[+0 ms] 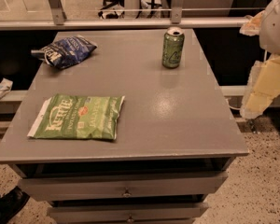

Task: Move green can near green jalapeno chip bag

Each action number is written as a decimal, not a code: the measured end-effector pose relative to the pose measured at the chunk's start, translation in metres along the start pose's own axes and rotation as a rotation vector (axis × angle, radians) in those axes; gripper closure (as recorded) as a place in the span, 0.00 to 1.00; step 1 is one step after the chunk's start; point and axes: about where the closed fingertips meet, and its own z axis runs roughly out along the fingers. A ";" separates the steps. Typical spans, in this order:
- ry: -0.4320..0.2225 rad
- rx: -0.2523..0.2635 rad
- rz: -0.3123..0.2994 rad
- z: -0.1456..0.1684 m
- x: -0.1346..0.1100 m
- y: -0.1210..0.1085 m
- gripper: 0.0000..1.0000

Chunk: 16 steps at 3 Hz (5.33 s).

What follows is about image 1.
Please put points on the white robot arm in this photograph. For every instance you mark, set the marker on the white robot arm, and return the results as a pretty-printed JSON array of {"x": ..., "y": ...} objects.
[{"x": 269, "y": 34}]

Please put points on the blue chip bag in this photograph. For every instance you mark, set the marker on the blue chip bag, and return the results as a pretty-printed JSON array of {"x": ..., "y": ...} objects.
[{"x": 65, "y": 52}]

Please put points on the black office chair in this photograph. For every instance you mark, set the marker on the black office chair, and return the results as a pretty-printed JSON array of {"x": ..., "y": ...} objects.
[{"x": 110, "y": 3}]

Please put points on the metal window railing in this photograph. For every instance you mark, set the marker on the metal window railing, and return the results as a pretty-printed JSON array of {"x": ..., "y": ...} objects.
[{"x": 89, "y": 14}]

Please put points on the green soda can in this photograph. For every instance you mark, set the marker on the green soda can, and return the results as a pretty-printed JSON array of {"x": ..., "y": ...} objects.
[{"x": 173, "y": 43}]

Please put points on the black shoe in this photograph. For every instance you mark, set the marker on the black shoe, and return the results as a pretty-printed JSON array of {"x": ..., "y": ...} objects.
[{"x": 11, "y": 204}]

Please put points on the lower grey drawer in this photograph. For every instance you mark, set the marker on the lower grey drawer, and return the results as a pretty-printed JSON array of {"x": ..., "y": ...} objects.
[{"x": 127, "y": 213}]

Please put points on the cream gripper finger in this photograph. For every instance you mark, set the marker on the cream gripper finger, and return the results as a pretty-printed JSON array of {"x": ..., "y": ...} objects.
[
  {"x": 262, "y": 87},
  {"x": 252, "y": 27}
]

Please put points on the green jalapeno chip bag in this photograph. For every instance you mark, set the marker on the green jalapeno chip bag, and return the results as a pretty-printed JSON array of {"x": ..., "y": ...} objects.
[{"x": 77, "y": 117}]

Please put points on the grey drawer cabinet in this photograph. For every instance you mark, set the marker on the grey drawer cabinet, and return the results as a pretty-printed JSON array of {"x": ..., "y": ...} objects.
[{"x": 171, "y": 121}]

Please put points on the grey drawer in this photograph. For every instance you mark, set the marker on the grey drawer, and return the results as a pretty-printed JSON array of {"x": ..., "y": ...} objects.
[
  {"x": 122, "y": 186},
  {"x": 127, "y": 213}
]

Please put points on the upper grey drawer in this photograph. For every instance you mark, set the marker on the upper grey drawer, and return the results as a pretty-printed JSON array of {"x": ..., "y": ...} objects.
[{"x": 122, "y": 186}]

